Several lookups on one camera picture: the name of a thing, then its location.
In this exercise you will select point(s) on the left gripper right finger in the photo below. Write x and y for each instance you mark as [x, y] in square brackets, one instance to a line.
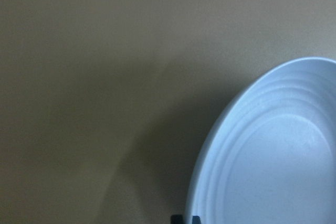
[196, 220]

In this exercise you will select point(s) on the blue plate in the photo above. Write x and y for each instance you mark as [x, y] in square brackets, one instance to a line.
[270, 156]

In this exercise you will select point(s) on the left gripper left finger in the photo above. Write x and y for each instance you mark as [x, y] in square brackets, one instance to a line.
[176, 219]

